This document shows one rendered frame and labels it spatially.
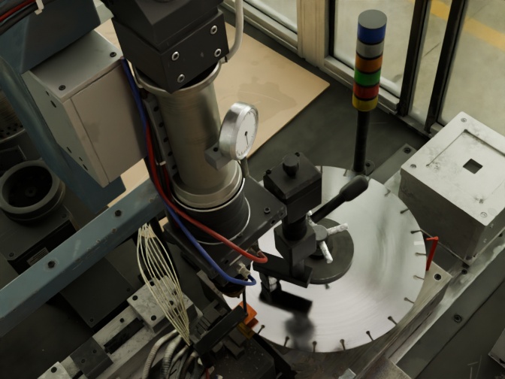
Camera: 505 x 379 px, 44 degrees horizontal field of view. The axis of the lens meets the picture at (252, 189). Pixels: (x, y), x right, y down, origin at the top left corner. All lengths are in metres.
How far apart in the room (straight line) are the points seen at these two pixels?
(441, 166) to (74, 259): 0.65
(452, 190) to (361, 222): 0.19
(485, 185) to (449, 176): 0.06
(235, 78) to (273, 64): 0.10
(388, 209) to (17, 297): 0.58
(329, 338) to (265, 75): 0.76
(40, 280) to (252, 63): 0.82
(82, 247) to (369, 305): 0.43
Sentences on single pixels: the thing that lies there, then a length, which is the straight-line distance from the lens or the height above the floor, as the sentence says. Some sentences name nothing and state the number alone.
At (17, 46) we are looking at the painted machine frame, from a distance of 0.54.
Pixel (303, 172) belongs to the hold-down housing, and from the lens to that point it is 0.70.
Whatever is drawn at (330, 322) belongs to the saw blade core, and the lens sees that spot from 0.94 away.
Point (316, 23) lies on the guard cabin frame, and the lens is 1.44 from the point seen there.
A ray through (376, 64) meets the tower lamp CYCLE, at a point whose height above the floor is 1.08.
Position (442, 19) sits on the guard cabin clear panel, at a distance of 1.22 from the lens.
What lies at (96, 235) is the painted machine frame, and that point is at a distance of 0.95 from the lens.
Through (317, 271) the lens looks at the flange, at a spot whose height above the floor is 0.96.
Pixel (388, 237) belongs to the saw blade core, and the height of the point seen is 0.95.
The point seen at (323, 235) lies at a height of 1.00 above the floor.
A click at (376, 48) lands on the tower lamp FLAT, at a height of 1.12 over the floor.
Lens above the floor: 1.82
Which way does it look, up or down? 55 degrees down
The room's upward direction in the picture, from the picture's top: 8 degrees counter-clockwise
